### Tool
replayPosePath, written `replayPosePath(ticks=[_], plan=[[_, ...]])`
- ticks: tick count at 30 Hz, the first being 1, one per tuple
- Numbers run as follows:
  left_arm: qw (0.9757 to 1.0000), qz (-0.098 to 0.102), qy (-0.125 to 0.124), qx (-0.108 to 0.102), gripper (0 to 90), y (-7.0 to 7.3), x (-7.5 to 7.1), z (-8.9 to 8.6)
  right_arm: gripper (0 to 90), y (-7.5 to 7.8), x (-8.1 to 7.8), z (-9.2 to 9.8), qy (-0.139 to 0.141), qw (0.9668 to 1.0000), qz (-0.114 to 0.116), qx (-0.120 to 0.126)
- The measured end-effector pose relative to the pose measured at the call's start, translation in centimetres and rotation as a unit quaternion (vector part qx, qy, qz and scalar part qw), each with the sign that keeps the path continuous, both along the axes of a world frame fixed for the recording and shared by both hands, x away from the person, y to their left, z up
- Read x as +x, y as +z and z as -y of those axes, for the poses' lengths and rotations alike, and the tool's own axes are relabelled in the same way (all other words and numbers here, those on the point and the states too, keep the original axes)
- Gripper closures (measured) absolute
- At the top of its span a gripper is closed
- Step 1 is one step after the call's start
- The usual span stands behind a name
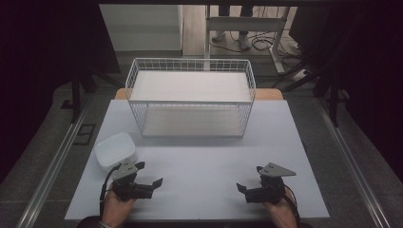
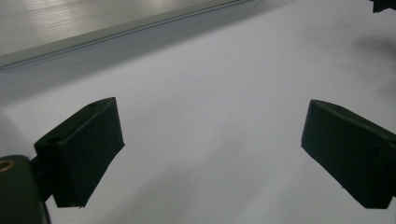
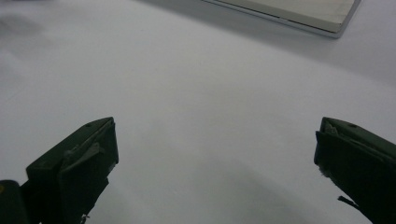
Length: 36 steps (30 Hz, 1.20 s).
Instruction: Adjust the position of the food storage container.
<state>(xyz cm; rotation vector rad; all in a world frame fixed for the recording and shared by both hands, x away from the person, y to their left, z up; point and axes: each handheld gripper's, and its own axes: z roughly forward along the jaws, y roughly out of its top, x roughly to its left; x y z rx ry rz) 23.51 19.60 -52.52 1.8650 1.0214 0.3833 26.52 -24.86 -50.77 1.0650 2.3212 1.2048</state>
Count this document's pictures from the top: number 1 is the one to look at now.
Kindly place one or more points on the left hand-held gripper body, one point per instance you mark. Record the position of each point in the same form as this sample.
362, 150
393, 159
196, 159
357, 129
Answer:
126, 190

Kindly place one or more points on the black floor socket frame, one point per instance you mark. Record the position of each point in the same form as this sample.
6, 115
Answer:
85, 134

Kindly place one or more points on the pale grey table sheet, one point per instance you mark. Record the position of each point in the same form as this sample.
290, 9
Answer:
196, 171

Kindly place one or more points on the white metal desk frame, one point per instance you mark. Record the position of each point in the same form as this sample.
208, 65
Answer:
244, 23

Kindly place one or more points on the person's right hand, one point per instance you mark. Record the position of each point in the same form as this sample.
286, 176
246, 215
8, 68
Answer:
283, 213

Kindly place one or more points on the silver wristwatch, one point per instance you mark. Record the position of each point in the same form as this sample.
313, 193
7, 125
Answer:
104, 225

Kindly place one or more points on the white square bowl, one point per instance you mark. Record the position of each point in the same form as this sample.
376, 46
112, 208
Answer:
114, 148

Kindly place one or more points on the person's left hand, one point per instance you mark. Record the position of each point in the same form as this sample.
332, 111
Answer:
115, 210

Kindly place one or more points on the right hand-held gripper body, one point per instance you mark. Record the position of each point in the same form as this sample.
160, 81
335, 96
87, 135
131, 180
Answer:
269, 193

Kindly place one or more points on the black stand legs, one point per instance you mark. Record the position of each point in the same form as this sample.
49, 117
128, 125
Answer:
76, 95
332, 101

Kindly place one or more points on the white cabinet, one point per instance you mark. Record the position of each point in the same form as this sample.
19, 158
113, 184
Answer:
142, 28

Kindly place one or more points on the dark curtain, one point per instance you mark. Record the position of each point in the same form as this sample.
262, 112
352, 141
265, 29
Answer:
38, 63
367, 63

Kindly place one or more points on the metal floor rail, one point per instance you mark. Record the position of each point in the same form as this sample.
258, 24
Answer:
53, 164
355, 171

